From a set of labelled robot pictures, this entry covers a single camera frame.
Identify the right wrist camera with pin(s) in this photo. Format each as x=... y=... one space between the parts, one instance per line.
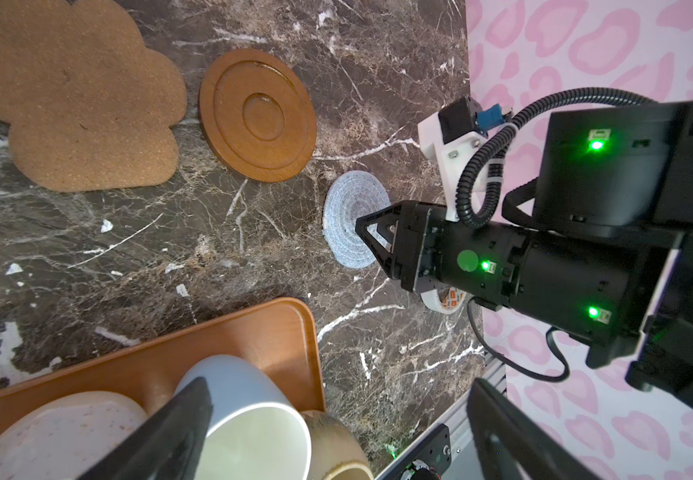
x=451 y=137

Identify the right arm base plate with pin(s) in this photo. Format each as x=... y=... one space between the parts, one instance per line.
x=428 y=458

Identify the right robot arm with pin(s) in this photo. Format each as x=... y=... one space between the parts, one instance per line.
x=578 y=212

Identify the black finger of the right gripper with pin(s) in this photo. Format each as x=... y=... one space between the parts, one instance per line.
x=386 y=234

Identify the cork paw-shaped coaster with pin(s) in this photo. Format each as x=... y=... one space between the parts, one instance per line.
x=89 y=106

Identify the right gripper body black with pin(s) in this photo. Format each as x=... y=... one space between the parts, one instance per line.
x=432 y=252

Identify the brown wooden round coaster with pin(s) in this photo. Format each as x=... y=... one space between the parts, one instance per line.
x=257 y=116

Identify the light blue mug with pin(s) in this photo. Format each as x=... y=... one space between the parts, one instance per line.
x=254 y=432

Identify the orange rectangular tray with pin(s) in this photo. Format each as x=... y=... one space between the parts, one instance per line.
x=279 y=337

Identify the beige ceramic mug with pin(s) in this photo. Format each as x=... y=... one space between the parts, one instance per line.
x=336 y=452

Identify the white speckled mug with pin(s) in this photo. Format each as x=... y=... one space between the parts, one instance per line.
x=66 y=437

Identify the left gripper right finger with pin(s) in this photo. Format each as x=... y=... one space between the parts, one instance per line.
x=509 y=443

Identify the grey knitted round coaster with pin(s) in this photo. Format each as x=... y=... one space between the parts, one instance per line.
x=352 y=196

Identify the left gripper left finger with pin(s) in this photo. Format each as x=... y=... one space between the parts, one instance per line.
x=168 y=445

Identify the masking tape roll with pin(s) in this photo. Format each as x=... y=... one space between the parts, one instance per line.
x=447 y=303

